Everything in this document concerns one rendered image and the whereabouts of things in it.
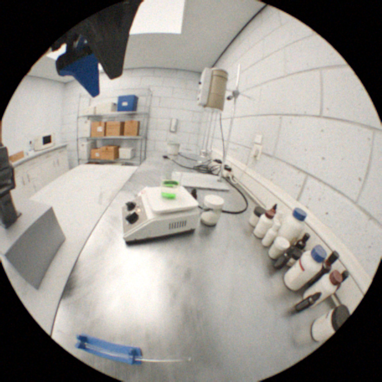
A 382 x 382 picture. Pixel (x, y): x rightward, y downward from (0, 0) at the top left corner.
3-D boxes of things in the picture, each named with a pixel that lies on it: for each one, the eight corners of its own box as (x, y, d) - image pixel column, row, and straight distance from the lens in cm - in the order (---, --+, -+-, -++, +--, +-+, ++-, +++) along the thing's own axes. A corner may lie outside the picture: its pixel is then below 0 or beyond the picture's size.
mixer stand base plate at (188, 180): (170, 186, 63) (171, 183, 62) (171, 172, 81) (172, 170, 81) (229, 191, 70) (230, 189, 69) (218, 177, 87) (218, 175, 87)
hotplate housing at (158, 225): (124, 245, 35) (118, 219, 29) (121, 214, 44) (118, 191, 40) (203, 229, 40) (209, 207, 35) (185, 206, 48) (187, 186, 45)
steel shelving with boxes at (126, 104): (80, 185, 320) (79, 93, 307) (90, 178, 350) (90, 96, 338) (141, 190, 258) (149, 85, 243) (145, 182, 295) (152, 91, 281)
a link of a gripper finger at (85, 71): (95, 58, 26) (59, 76, 25) (100, 48, 23) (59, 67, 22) (108, 92, 25) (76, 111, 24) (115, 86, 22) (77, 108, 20)
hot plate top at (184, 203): (152, 214, 30) (152, 211, 29) (144, 190, 40) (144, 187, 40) (199, 208, 34) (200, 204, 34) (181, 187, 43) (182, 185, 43)
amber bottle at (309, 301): (299, 314, 38) (322, 300, 33) (294, 306, 37) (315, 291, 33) (305, 308, 40) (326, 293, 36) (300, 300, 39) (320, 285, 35)
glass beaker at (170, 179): (154, 197, 35) (155, 167, 32) (170, 192, 38) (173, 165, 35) (168, 208, 31) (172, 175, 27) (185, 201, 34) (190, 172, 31)
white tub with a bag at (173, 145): (173, 152, 150) (175, 133, 148) (182, 155, 140) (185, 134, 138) (162, 152, 141) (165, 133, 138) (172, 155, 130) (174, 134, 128)
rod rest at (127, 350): (82, 348, 30) (70, 347, 27) (83, 332, 30) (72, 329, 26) (142, 364, 27) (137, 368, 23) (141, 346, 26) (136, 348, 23)
